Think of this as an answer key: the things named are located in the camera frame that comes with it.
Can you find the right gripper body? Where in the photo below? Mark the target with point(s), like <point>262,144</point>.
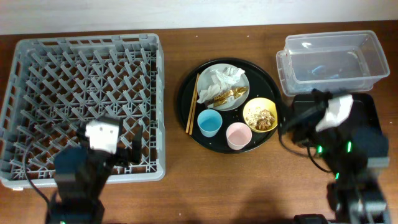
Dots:
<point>323,142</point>

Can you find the grey plate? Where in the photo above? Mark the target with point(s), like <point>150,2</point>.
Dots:
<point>205,81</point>

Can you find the yellow bowl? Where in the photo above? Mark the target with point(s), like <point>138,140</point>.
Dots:
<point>263,103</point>

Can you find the blue cup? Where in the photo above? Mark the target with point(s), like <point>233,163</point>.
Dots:
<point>209,122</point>

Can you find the clear plastic bin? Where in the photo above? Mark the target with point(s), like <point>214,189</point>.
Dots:
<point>331,61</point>

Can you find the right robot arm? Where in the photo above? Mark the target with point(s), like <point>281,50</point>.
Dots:
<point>355,195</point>

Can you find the grey dishwasher rack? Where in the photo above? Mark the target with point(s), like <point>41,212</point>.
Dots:
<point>57,84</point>

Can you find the pink cup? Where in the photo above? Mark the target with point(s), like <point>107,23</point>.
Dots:
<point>238,135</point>

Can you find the gold snack wrapper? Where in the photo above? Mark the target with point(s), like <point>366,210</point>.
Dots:
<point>226,97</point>

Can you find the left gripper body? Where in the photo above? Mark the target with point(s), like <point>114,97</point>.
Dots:
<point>123,154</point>

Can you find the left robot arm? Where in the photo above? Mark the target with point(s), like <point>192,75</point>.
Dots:
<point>81,172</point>

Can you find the black rectangular bin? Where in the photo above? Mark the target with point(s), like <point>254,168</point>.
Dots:
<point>360,133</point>

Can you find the white tissue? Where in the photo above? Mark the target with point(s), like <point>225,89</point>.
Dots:
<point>222,81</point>

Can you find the food scraps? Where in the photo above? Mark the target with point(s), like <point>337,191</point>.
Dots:
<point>260,119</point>

